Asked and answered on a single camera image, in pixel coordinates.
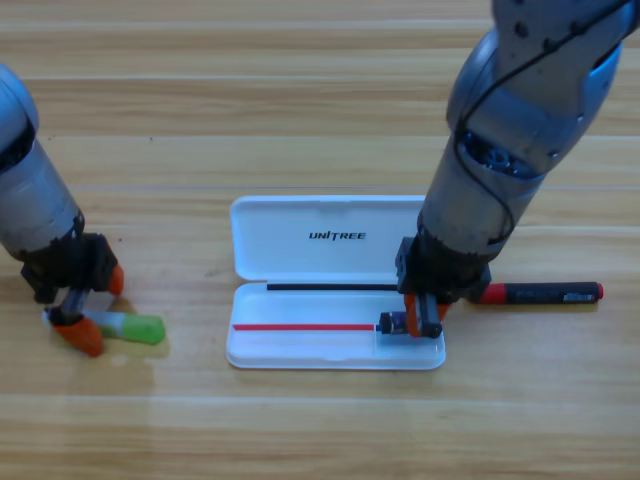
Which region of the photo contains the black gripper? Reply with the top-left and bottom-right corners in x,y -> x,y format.
19,232 -> 125,358
394,234 -> 494,339

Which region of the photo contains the dark blue eraser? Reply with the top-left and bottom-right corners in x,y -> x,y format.
375,310 -> 409,335

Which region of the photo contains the red and black marker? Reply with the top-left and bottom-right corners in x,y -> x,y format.
477,281 -> 605,305

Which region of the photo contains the white Unitree pencil case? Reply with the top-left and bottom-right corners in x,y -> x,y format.
225,194 -> 446,371

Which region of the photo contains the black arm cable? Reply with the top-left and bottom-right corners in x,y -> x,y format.
457,0 -> 636,246

